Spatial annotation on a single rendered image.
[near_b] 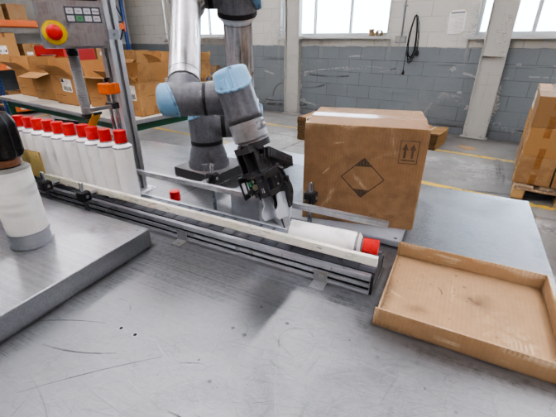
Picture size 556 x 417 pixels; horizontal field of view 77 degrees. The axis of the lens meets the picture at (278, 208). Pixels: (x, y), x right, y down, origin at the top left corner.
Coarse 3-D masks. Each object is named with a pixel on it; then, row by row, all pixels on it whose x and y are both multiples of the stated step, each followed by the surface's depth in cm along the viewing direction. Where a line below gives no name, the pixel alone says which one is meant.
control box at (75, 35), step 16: (32, 0) 89; (48, 0) 90; (64, 0) 92; (48, 16) 92; (64, 16) 93; (64, 32) 94; (80, 32) 96; (96, 32) 98; (48, 48) 95; (64, 48) 96; (80, 48) 98
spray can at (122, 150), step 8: (120, 136) 95; (120, 144) 96; (128, 144) 97; (120, 152) 96; (128, 152) 97; (120, 160) 96; (128, 160) 97; (120, 168) 98; (128, 168) 98; (136, 168) 101; (120, 176) 99; (128, 176) 99; (136, 176) 101; (120, 184) 100; (128, 184) 100; (136, 184) 101; (128, 192) 101; (136, 192) 102
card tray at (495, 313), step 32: (416, 256) 83; (448, 256) 80; (416, 288) 74; (448, 288) 74; (480, 288) 74; (512, 288) 74; (544, 288) 72; (384, 320) 64; (416, 320) 60; (448, 320) 65; (480, 320) 65; (512, 320) 65; (544, 320) 65; (480, 352) 57; (512, 352) 55; (544, 352) 59
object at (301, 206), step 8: (152, 176) 100; (160, 176) 99; (168, 176) 98; (184, 184) 96; (192, 184) 94; (200, 184) 93; (208, 184) 93; (224, 192) 90; (232, 192) 89; (240, 192) 88; (296, 208) 82; (304, 208) 81; (312, 208) 80; (320, 208) 79; (328, 208) 79; (336, 216) 78; (344, 216) 77; (352, 216) 76; (360, 216) 76; (368, 224) 75; (376, 224) 74; (384, 224) 74
